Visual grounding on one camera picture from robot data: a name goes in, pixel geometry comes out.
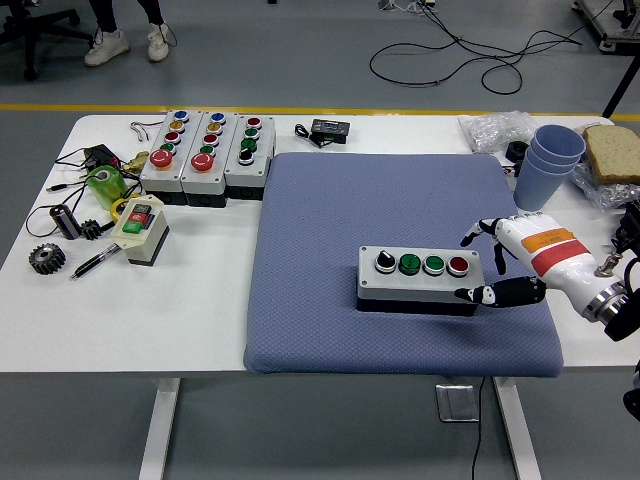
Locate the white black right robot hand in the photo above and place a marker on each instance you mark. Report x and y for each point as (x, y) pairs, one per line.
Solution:
(555, 260)

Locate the black cylindrical capacitor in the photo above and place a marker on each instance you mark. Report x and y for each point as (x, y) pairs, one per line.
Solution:
(65, 222)

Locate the black round plastic part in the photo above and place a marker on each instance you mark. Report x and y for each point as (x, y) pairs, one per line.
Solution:
(517, 152)

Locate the black digital meter module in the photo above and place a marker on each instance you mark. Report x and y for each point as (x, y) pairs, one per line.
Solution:
(330, 131)

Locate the cream red-green switch box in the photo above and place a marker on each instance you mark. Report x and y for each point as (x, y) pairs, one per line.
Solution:
(145, 240)

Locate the white table leg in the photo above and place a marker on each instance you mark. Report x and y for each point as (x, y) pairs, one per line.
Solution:
(159, 430)
(520, 435)

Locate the person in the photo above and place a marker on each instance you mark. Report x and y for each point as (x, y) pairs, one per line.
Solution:
(107, 46)

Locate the green tape roll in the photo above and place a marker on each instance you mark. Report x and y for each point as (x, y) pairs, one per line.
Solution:
(110, 190)

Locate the large steel gear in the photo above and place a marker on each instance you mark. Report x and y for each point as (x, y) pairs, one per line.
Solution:
(47, 259)

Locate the aluminium frame equipment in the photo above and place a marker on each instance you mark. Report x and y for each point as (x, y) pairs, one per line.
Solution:
(607, 25)

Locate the black pen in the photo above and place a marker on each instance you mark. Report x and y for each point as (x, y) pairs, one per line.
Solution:
(97, 260)

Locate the small black gear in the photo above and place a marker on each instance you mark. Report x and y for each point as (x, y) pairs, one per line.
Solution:
(91, 231)

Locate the blue-grey padded mat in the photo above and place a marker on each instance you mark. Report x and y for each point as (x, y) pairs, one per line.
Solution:
(310, 210)

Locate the grey four-button control box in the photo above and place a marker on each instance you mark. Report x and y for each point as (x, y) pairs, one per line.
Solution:
(242, 172)
(420, 287)

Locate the silver floor outlet plate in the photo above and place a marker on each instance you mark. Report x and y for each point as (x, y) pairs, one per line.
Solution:
(457, 402)

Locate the black office chair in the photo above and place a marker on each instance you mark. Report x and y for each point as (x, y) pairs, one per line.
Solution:
(35, 27)

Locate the yellow tape roll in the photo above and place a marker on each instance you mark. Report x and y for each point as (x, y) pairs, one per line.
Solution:
(116, 210)

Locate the grey five-button control box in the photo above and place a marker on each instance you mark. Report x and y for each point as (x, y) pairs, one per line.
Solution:
(200, 181)
(155, 175)

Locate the blue plastic cup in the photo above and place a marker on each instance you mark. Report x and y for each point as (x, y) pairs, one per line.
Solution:
(542, 166)
(557, 142)
(537, 192)

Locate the brass fitting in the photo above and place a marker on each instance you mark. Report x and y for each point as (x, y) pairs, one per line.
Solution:
(136, 162)

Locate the black slanted stand leg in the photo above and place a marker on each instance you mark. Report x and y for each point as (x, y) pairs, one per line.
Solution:
(620, 85)

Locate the bread slice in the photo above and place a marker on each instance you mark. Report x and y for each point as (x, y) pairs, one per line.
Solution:
(612, 152)

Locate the black mechanical device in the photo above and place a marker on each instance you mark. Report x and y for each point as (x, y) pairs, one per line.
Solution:
(631, 225)

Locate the clear crumpled plastic bag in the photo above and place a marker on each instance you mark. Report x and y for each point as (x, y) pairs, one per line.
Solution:
(495, 131)

